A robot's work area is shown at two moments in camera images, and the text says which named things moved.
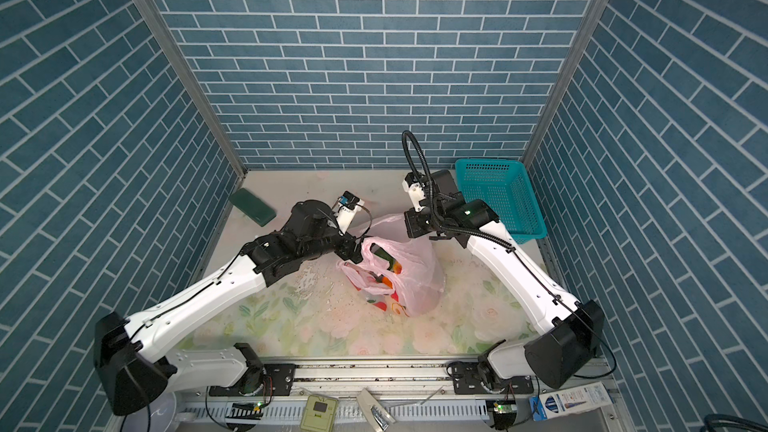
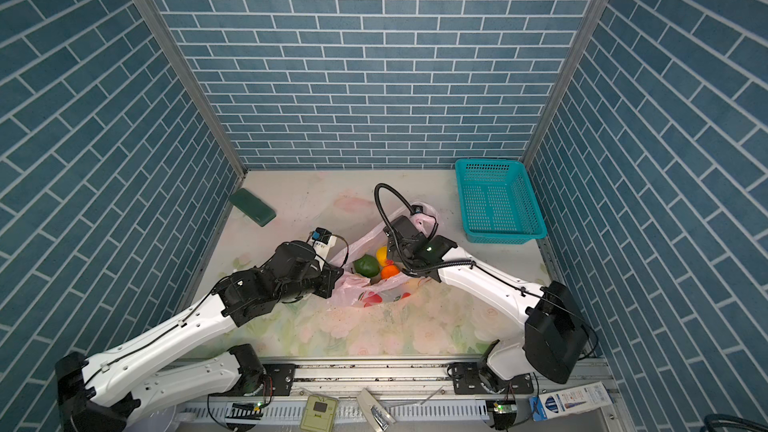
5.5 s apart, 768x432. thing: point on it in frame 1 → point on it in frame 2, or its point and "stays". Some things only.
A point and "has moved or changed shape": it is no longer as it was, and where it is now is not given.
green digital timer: [319, 414] stays
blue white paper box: [551, 404] stays
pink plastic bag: [398, 272] has moved or changed shape
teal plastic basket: [506, 187] stays
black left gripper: [347, 251] → [330, 275]
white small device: [379, 418] stays
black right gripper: [414, 227] → [393, 252]
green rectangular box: [255, 208] stays
